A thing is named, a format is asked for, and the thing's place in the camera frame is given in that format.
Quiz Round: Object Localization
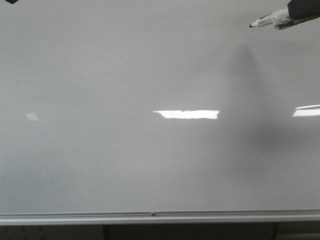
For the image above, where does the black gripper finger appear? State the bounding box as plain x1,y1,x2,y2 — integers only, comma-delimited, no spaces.
5,0,19,4
287,0,320,20

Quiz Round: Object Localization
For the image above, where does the black taped whiteboard marker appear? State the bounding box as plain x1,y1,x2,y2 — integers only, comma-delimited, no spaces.
249,8,295,30

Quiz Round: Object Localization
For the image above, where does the white whiteboard with aluminium frame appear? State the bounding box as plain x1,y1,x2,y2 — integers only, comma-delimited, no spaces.
0,0,320,226

